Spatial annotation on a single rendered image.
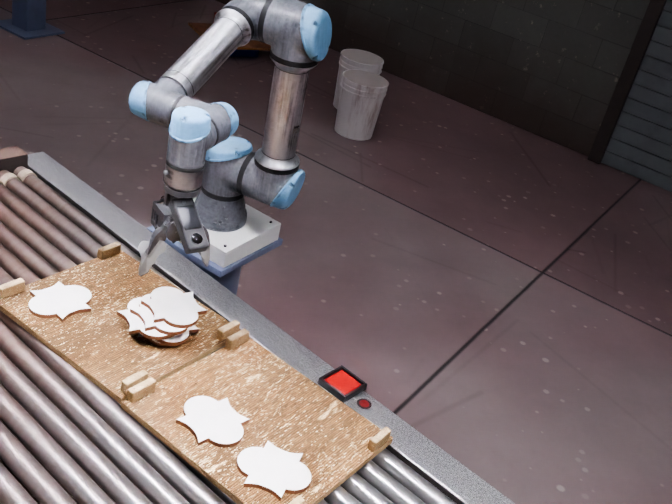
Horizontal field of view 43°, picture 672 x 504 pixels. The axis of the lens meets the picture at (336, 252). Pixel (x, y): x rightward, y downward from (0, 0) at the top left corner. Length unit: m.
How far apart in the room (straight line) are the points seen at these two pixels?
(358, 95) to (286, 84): 3.27
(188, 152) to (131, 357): 0.44
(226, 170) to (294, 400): 0.71
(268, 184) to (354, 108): 3.22
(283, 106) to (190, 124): 0.48
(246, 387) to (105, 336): 0.32
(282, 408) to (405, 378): 1.75
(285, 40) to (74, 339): 0.81
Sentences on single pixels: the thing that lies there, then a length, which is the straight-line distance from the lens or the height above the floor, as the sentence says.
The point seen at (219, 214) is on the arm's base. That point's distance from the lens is 2.26.
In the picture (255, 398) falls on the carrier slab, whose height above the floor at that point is 0.94.
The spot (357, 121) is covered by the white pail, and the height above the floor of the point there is 0.13.
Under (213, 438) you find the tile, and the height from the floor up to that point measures 0.95.
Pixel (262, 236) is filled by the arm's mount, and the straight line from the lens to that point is 2.31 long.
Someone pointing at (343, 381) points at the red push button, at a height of 0.93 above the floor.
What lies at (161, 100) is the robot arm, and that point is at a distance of 1.76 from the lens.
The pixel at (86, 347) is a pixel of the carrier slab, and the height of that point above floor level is 0.94.
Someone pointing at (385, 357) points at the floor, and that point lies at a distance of 3.51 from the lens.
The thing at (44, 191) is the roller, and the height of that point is 0.92.
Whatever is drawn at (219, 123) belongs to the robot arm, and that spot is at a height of 1.40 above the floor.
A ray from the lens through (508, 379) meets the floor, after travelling 3.64.
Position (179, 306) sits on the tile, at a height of 1.00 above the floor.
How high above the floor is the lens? 2.07
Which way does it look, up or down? 30 degrees down
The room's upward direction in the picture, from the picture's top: 14 degrees clockwise
